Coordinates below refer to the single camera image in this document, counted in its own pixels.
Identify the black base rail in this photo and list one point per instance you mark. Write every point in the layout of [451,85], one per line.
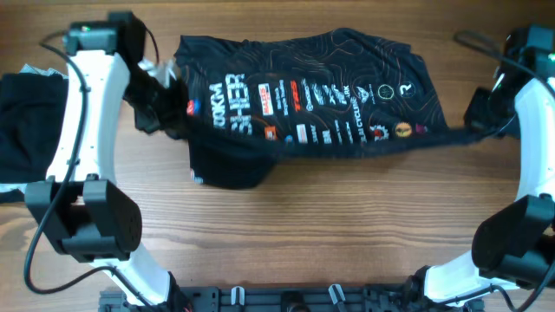
[370,298]

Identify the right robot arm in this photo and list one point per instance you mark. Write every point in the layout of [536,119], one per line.
[511,249]

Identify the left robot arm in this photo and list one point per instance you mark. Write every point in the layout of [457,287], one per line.
[78,206]

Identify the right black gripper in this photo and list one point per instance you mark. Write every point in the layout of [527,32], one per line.
[477,107]

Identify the black printed cycling jersey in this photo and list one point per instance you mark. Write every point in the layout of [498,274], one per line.
[243,107]

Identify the folded black shirt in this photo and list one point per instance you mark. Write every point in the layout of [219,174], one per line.
[26,125]

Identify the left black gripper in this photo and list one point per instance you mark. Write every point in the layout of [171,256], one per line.
[173,108]

